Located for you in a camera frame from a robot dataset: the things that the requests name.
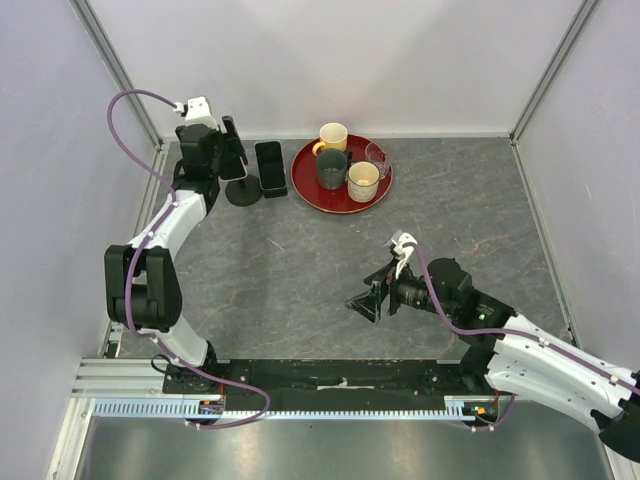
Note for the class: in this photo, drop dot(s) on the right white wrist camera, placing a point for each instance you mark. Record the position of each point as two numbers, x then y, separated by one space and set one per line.
402 246

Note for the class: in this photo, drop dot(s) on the dark green mug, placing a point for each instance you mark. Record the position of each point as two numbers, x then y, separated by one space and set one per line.
331 169

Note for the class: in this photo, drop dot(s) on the left aluminium frame post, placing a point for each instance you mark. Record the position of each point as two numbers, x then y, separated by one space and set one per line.
104 46

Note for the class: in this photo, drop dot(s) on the grey slotted cable duct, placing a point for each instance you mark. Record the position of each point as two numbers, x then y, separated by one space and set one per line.
197 410

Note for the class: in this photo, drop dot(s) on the yellow mug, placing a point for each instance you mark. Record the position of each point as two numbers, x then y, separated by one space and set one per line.
331 136

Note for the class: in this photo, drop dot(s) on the cream faceted cup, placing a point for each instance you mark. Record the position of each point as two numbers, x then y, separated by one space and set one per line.
362 181

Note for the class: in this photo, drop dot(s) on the red round tray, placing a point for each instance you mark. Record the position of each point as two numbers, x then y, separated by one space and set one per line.
305 183

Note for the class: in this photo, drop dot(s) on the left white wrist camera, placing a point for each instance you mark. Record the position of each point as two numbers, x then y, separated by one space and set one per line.
196 111

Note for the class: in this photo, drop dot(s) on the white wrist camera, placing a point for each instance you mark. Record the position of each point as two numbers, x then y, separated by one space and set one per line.
196 111
402 246

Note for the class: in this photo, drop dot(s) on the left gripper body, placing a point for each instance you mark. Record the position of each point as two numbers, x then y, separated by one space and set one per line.
221 146

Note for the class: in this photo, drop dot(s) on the black round suction base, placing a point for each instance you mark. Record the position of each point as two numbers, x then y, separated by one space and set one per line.
244 192

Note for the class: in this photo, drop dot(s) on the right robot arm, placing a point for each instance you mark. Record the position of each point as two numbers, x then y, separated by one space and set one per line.
510 353

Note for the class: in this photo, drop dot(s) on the pink case smartphone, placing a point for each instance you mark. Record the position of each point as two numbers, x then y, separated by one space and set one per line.
233 163

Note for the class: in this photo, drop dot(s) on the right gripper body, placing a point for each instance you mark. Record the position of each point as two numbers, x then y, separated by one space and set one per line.
393 286

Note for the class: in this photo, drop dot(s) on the right aluminium frame post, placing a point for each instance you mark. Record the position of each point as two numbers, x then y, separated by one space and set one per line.
559 57

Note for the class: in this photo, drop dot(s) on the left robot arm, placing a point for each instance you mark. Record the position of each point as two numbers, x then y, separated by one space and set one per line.
142 286

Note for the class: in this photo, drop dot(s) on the aluminium frame post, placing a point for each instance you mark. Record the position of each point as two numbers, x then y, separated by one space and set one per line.
559 57
104 46

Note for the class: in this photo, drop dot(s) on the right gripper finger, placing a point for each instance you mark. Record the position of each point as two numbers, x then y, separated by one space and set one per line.
368 304
381 277

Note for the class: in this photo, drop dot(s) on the clear drinking glass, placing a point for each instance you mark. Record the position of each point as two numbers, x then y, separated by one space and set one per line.
375 155

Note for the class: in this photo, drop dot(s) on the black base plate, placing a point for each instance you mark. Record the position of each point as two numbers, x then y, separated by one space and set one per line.
355 385

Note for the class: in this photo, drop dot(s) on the white case smartphone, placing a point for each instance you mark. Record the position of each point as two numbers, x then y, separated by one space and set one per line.
270 164

